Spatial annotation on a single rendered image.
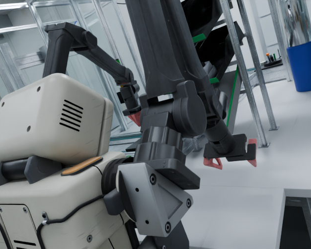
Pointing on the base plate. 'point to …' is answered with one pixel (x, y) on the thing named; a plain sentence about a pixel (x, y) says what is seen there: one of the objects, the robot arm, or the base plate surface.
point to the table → (234, 218)
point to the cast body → (210, 69)
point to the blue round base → (305, 66)
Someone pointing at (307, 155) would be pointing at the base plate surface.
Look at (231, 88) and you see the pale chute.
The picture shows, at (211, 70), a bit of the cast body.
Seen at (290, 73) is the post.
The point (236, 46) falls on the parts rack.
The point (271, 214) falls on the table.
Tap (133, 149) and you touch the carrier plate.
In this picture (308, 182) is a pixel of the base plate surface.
